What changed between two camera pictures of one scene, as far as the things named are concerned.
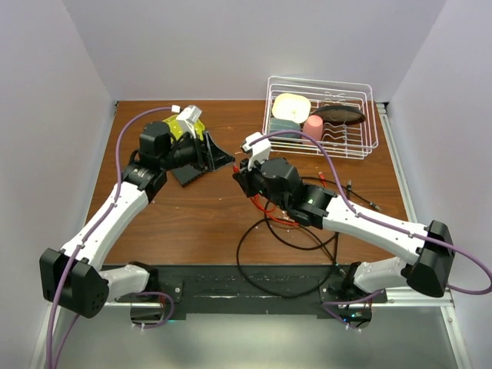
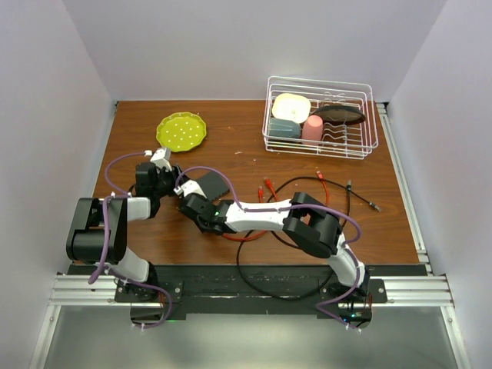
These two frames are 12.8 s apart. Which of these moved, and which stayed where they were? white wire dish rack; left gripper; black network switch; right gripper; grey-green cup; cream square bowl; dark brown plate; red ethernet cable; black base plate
Moved: red ethernet cable; black network switch; right gripper; left gripper
Stayed: dark brown plate; cream square bowl; white wire dish rack; grey-green cup; black base plate
